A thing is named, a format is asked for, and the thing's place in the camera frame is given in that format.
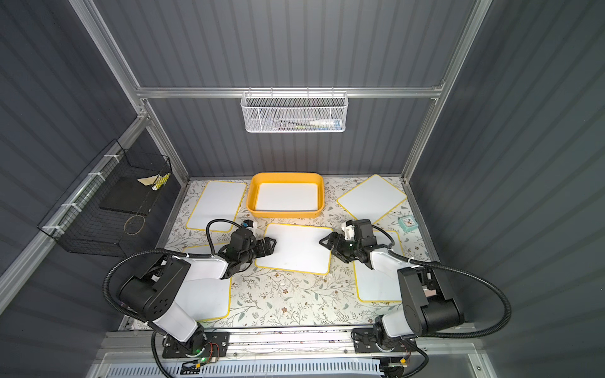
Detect black pad in basket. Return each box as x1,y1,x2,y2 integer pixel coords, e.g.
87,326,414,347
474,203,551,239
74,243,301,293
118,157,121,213
99,177,159,216

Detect white wire mesh basket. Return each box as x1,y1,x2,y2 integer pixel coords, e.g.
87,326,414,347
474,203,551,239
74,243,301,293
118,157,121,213
240,91,349,134

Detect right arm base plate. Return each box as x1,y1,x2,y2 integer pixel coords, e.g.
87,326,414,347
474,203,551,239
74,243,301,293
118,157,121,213
351,328,417,354

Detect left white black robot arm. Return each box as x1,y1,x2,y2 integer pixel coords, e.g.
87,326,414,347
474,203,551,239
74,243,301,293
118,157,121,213
102,218,277,347

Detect black wire basket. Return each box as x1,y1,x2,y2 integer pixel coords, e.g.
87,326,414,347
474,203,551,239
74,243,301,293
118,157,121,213
38,142,172,258

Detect floral table mat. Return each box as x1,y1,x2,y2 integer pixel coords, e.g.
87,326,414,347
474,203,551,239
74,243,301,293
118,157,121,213
166,177,429,328

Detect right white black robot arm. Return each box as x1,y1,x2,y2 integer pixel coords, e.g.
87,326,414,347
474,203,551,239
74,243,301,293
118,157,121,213
319,219,513,340

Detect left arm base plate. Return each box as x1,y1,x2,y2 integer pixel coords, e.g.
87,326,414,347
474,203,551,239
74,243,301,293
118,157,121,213
162,332,231,362

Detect aluminium rail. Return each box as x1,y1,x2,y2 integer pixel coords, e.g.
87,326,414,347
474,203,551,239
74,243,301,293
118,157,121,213
98,323,474,360

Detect yellow plastic storage box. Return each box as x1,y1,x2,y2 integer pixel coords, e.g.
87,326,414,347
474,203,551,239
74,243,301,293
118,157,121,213
246,173,326,219

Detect white marker in basket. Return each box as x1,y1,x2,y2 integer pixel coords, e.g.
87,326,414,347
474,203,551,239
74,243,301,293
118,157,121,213
309,119,342,130

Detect small teal clock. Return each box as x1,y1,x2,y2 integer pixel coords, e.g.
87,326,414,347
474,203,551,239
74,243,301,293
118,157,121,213
398,215,419,232

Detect yellow sticky note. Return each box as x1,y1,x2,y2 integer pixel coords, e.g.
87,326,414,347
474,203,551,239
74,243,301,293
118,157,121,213
137,175,159,186

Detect whiteboard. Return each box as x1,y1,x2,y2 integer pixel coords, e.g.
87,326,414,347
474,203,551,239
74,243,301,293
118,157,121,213
337,175,407,224
354,261,401,303
186,180,247,231
255,183,319,212
255,223,332,276
175,257,231,322

